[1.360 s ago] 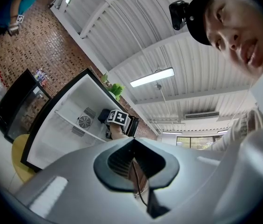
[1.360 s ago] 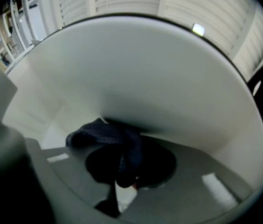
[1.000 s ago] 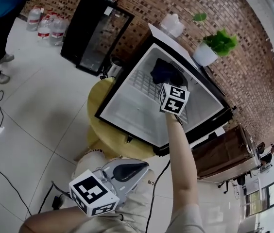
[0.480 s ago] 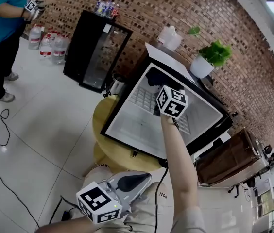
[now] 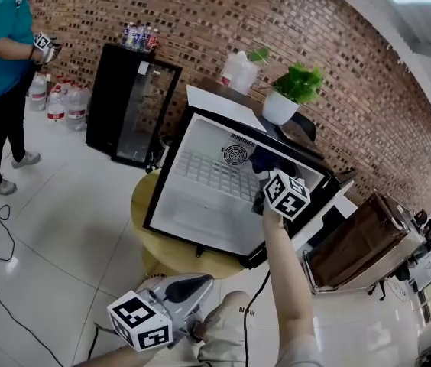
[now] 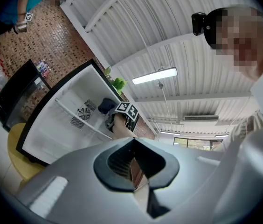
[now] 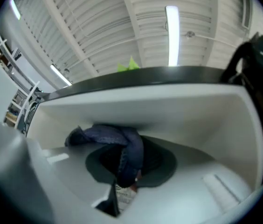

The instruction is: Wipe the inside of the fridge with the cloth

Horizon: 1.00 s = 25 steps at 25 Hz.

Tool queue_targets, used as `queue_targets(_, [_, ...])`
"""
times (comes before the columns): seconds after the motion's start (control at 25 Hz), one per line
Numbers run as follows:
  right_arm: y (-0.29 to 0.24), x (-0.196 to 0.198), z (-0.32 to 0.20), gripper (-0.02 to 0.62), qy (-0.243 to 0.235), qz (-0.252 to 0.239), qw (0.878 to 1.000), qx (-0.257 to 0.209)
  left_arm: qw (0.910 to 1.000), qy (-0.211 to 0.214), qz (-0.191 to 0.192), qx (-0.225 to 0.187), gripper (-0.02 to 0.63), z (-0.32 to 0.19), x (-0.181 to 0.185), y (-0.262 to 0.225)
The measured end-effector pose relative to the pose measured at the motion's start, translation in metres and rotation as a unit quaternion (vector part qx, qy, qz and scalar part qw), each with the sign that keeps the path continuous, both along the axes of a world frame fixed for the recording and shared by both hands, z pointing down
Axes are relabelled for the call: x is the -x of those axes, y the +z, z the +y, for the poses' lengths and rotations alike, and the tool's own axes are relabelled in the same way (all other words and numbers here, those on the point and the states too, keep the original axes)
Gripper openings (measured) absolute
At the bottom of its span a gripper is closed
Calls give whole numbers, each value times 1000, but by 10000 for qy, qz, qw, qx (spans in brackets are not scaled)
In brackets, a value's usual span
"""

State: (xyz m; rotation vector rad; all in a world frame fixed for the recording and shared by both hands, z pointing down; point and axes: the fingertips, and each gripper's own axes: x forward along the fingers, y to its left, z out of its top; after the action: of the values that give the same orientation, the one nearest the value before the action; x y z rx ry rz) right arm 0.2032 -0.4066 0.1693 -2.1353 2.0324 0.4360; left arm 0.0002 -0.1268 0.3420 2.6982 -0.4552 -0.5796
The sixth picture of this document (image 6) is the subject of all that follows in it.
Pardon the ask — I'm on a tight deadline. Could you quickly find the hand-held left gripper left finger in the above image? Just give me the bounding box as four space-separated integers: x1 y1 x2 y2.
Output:
17 137 152 224

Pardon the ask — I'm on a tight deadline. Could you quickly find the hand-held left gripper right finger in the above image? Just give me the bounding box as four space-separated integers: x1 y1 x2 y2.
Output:
133 137 225 224

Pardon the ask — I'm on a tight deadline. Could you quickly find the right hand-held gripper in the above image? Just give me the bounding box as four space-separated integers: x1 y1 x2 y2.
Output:
105 101 139 133

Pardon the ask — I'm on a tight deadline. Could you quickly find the dark blue cleaning cloth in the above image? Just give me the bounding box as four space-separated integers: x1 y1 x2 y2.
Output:
97 98 118 115

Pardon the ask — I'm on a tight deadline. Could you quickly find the black mini fridge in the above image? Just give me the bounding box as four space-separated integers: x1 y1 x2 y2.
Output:
15 58 138 167

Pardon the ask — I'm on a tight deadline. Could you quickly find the person's right forearm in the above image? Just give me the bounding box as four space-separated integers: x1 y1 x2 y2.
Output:
112 119 138 140

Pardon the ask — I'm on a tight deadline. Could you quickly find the white framed window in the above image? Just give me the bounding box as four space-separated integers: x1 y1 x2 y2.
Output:
173 136 223 151

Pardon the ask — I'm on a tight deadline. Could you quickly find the green plant in white pot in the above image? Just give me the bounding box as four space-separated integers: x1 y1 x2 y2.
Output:
104 66 128 95

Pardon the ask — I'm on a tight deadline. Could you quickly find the long white tube lamp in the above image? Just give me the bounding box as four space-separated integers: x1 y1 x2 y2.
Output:
131 67 178 85

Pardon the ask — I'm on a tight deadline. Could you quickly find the white air conditioner vent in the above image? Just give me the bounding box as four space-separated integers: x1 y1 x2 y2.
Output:
184 114 220 121

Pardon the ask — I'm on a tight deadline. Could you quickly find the round yellow wooden table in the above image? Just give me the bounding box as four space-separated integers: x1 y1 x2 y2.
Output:
7 122 46 182

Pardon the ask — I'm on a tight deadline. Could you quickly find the black glass-door cooler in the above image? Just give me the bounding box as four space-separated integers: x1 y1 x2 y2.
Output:
0 59 52 132

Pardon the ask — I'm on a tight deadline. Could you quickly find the person's head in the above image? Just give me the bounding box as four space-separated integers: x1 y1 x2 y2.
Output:
203 6 263 81

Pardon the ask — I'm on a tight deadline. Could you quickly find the black head camera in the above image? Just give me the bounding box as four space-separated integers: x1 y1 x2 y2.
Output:
191 12 208 36

